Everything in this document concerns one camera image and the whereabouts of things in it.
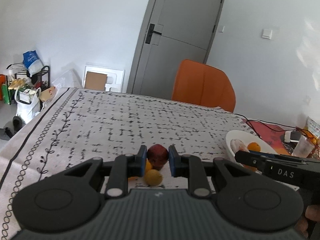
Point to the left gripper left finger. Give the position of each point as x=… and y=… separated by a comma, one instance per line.
x=121, y=169

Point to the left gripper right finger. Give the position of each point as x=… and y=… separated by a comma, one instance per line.
x=190, y=167

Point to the small orange tangerine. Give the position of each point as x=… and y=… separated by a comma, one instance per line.
x=148, y=166

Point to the small yellow-green fruit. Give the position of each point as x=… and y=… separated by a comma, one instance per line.
x=153, y=178

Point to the dark red apple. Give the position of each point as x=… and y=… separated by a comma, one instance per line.
x=157, y=156

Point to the right human hand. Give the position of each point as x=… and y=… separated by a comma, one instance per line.
x=311, y=214

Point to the clear plastic cup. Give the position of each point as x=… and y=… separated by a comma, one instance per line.
x=303, y=148

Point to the red orange mat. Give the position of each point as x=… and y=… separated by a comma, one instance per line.
x=271, y=134

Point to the peeled pomelo segment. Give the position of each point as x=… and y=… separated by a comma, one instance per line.
x=237, y=145

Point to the orange on plate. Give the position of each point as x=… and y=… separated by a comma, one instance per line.
x=254, y=146

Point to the patterned grey tablecloth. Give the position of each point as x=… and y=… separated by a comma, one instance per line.
x=81, y=125

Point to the white round plate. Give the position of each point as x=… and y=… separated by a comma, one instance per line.
x=247, y=139

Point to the white foam packaging board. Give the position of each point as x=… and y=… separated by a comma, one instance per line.
x=103, y=78

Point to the orange chair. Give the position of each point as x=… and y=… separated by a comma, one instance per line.
x=203, y=85

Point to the black slippers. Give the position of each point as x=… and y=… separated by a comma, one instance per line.
x=14, y=126

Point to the white shopping bag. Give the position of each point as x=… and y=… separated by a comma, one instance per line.
x=28, y=111

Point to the black metal rack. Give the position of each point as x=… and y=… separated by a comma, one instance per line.
x=38, y=80

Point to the grey door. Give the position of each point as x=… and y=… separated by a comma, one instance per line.
x=188, y=28

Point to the green bag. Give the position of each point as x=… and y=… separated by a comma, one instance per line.
x=6, y=95

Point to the blue white plastic bag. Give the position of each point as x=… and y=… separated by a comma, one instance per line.
x=32, y=62

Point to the orange box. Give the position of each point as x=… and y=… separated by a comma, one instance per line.
x=2, y=82

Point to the black door handle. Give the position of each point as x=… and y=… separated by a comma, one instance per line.
x=151, y=31

